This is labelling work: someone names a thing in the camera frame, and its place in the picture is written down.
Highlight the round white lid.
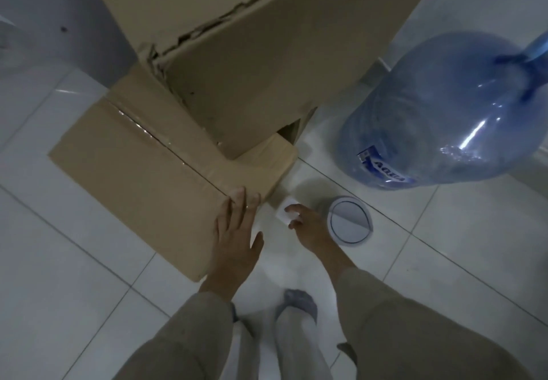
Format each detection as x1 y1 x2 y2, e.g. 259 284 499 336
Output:
327 196 374 246

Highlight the blue water gallon jug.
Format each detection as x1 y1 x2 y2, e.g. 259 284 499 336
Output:
337 29 548 191

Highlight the flat taped cardboard box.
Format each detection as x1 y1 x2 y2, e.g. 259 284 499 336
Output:
47 62 318 283

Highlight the small white block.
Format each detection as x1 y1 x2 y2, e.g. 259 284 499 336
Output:
274 196 301 223

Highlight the person's left hand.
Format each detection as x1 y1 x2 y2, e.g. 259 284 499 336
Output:
215 187 264 283

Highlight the tall torn cardboard box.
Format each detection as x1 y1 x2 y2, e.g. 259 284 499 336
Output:
80 0 448 160

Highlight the person's right forearm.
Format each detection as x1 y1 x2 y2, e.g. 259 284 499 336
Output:
331 262 533 380

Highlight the person's leg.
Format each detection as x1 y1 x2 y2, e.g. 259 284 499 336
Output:
274 288 332 380
220 305 259 380

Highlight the person's right hand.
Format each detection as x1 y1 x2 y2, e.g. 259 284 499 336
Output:
285 204 348 274

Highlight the person's right leg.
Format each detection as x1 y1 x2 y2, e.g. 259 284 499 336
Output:
274 288 332 380

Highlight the person's left leg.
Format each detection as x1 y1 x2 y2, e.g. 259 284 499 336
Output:
220 305 259 380

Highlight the person's left forearm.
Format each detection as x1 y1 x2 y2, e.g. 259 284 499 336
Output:
112 269 251 380

